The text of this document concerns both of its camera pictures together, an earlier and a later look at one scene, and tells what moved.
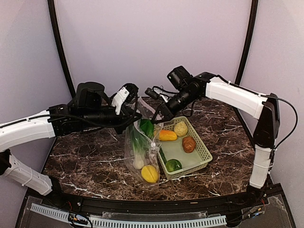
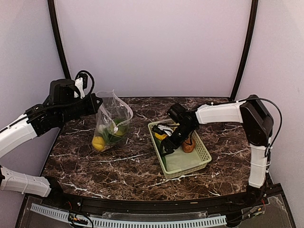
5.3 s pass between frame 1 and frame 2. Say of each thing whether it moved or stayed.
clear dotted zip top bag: moved
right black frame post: stayed
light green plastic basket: stayed
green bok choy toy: moved
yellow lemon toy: moved
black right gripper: moved
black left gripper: moved
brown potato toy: stayed
